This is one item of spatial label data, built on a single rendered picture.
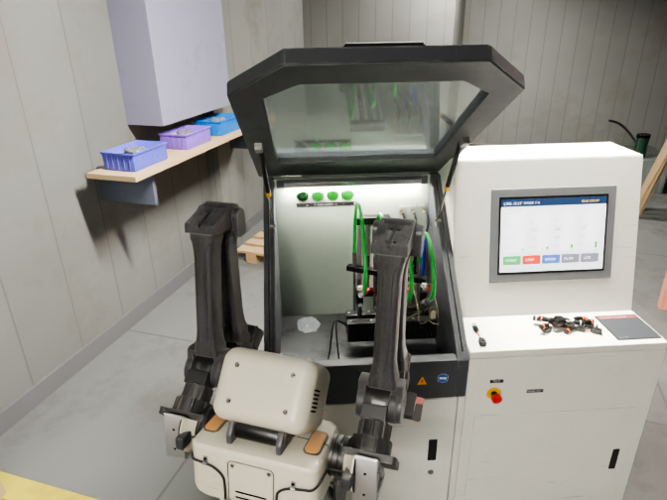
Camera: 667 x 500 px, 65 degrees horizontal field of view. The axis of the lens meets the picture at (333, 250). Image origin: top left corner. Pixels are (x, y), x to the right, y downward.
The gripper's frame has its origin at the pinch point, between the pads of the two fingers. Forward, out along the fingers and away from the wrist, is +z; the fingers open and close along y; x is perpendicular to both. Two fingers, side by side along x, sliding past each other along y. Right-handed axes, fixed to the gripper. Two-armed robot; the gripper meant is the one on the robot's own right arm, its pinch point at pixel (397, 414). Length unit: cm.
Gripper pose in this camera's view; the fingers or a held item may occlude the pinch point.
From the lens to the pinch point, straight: 155.1
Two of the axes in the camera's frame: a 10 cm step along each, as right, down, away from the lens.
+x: -2.6, 7.6, -5.9
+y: -9.6, -1.1, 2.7
